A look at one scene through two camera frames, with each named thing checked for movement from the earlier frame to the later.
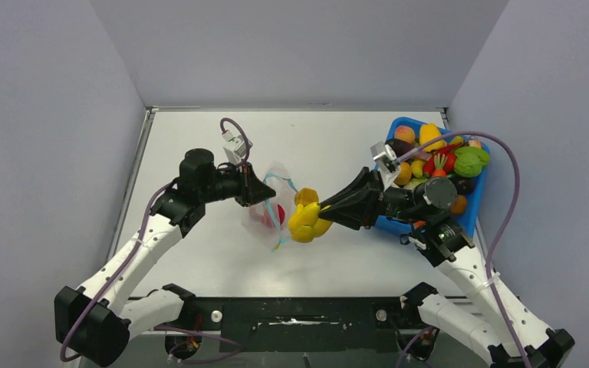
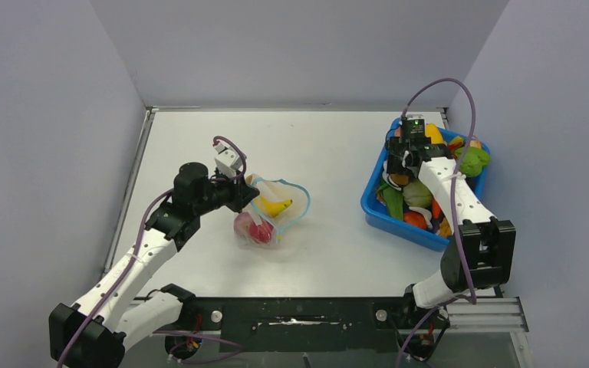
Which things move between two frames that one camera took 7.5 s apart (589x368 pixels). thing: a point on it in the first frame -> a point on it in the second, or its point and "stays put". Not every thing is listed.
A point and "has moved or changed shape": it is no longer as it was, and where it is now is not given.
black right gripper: (359, 214) -> (396, 166)
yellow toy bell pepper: (429, 131) stays put
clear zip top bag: (269, 219) has moved or changed shape
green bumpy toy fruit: (469, 161) stays put
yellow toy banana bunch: (304, 222) -> (272, 208)
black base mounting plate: (302, 324) stays put
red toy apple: (266, 218) -> (262, 232)
